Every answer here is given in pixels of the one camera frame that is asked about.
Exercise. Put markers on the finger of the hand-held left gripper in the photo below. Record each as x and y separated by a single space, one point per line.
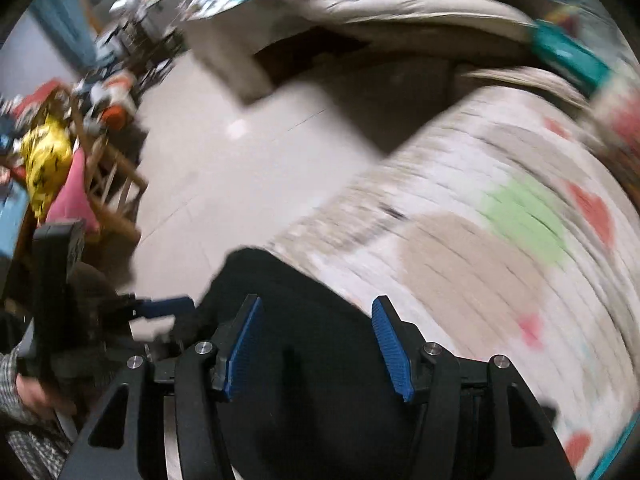
167 306
167 346

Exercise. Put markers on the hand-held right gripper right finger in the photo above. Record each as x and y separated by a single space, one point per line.
392 352

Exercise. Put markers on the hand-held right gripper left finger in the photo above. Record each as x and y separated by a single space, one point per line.
243 347

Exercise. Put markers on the black pants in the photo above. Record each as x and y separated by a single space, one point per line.
320 360

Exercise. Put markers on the person's left forearm checked sleeve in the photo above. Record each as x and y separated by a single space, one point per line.
30 445

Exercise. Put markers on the person's left hand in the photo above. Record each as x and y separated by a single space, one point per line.
35 395

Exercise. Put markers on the blue box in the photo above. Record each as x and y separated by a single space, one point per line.
12 220

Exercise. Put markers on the pink cloth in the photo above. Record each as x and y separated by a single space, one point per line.
72 200

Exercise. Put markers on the wooden chair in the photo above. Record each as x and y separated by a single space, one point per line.
112 185

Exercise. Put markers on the printed blanket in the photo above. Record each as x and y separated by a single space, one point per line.
475 260

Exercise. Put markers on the yellow patterned cloth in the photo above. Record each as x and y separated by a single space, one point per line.
45 160

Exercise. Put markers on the orange and white cloth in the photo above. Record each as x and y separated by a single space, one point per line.
117 105

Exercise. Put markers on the white table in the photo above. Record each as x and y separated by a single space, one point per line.
225 55

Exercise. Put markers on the teal cloth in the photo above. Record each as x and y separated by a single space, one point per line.
570 57

